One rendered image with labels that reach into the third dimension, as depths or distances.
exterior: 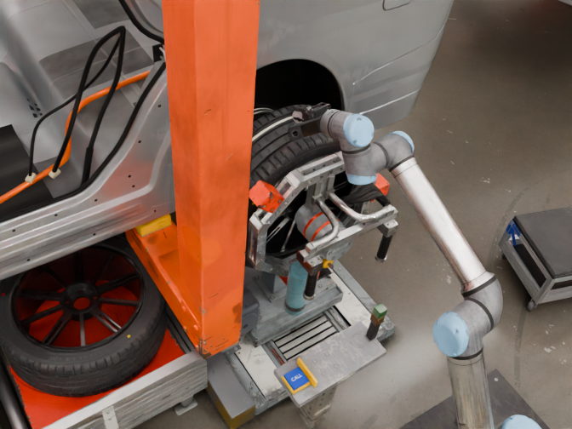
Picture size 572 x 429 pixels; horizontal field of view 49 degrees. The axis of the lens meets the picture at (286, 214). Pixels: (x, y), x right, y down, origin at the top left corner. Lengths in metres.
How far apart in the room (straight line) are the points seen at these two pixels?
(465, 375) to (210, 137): 1.03
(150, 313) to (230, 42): 1.37
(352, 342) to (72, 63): 1.64
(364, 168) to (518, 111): 2.93
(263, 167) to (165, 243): 0.57
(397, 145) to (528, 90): 3.08
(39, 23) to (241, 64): 1.78
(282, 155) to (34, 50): 1.31
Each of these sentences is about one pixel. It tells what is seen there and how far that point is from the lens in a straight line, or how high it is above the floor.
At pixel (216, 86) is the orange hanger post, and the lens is 1.46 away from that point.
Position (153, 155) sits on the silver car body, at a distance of 2.28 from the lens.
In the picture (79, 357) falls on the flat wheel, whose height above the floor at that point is 0.50.
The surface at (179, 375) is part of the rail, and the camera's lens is 2.55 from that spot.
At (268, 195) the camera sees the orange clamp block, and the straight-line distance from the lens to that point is 2.05.
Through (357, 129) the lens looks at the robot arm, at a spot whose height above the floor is 1.45.
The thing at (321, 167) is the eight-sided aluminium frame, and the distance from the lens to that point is 2.21.
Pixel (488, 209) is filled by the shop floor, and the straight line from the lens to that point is 3.88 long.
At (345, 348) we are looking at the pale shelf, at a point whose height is 0.45.
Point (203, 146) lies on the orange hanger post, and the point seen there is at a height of 1.56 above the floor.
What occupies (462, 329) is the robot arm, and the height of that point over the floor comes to 1.11.
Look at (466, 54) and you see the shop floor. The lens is 5.17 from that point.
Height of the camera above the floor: 2.59
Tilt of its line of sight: 47 degrees down
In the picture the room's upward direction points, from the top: 7 degrees clockwise
